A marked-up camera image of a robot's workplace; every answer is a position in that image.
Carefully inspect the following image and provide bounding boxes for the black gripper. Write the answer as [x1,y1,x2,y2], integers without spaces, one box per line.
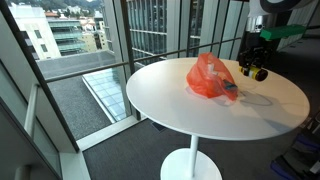
[237,30,278,72]

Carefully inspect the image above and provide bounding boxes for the grey metal window railing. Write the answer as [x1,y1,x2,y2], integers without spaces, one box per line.
[44,36,243,84]

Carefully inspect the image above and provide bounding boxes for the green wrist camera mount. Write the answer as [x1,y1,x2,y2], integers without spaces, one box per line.
[259,24,307,42]

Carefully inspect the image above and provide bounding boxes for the white table pedestal base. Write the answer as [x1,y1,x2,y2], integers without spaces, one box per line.
[159,134,223,180]

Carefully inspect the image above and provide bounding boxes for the brown bottle yellow label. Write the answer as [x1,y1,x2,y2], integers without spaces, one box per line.
[238,65,269,83]

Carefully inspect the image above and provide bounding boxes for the blue black floor equipment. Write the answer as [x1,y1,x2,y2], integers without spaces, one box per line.
[269,111,320,180]

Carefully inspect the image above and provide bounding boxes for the orange plastic bag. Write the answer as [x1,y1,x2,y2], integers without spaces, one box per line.
[185,51,239,102]

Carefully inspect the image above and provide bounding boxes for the small blue packet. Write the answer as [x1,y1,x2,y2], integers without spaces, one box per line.
[222,79,239,93]

